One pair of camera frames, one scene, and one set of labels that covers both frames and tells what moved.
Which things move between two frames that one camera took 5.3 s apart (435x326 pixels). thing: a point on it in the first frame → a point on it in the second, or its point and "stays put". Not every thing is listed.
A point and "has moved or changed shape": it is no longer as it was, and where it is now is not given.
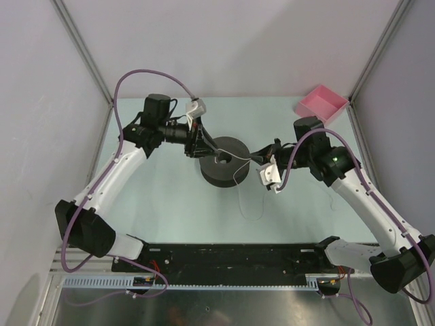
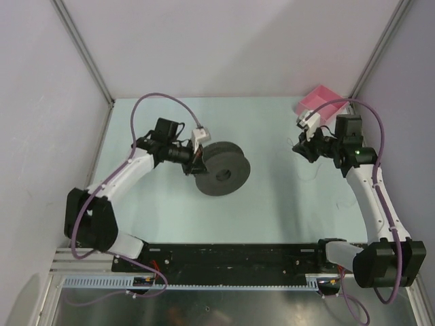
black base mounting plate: x=185 y=259 stays put
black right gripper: x=263 y=156 → x=305 y=147
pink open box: x=323 y=104 stays put
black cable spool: x=230 y=168 has moved or changed shape
